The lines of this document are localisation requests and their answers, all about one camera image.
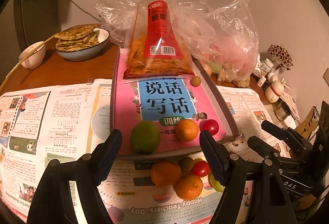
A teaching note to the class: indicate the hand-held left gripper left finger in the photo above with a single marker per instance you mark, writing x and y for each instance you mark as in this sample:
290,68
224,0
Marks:
108,162

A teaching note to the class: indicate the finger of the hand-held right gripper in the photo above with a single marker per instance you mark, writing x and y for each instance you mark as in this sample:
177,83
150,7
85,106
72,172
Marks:
259,144
282,133

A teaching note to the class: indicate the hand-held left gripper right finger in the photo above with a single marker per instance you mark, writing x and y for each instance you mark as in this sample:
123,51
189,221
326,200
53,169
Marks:
218,165

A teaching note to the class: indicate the red cherry tomato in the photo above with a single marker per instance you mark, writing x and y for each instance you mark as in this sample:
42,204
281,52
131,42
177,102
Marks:
200,168
210,126

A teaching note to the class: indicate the green fruit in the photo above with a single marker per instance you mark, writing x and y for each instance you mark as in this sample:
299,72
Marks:
186,163

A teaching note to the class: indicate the mandarin orange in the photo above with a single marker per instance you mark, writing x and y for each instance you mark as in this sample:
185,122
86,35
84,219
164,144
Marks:
165,173
187,130
188,186

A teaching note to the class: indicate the pink book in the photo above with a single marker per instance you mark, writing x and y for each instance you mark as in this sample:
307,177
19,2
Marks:
223,111
128,103

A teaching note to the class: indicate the brown longan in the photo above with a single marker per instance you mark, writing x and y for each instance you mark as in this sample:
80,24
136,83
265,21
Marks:
195,80

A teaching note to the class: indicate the steel cup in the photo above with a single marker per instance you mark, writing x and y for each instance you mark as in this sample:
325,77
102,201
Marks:
282,111

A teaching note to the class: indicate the wooden stand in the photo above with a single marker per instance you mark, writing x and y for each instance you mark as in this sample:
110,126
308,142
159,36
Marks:
307,121

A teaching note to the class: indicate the loose paper sheets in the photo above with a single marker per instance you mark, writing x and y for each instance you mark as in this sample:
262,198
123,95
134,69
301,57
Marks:
291,103

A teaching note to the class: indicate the white ceramic figurine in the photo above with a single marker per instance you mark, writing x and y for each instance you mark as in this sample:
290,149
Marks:
275,90

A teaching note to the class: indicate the tiny white medicine bottle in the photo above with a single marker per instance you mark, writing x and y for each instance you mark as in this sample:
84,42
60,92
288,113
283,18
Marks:
261,82

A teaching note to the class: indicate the newspaper with photos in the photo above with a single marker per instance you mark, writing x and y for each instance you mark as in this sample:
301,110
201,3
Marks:
64,124

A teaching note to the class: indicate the bagged pile of longans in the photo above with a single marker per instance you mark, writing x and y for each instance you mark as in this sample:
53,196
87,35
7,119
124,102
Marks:
234,77

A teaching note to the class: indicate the bagged green jujube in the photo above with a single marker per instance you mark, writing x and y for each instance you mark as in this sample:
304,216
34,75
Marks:
217,67

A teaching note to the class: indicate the bagged orange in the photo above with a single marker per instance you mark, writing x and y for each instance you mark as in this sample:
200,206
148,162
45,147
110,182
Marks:
207,68

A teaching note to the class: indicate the clear plastic bag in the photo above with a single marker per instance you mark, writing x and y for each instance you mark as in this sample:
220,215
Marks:
226,34

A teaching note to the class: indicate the blue bowl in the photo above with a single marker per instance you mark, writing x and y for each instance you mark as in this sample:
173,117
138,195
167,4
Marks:
84,50

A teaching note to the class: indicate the stack of flatbreads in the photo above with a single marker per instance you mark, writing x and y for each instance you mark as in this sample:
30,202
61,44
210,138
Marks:
75,38

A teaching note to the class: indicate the small white bowl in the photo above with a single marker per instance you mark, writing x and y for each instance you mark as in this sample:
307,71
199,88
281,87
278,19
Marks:
33,56

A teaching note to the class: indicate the wooden chopsticks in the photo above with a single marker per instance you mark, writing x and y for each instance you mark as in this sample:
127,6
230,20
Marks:
25,58

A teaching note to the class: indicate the red snack bag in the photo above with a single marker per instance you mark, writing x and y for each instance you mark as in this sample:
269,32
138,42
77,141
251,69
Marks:
159,34

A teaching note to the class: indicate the grey fridge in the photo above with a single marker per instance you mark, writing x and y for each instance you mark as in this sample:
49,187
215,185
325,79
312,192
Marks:
20,16

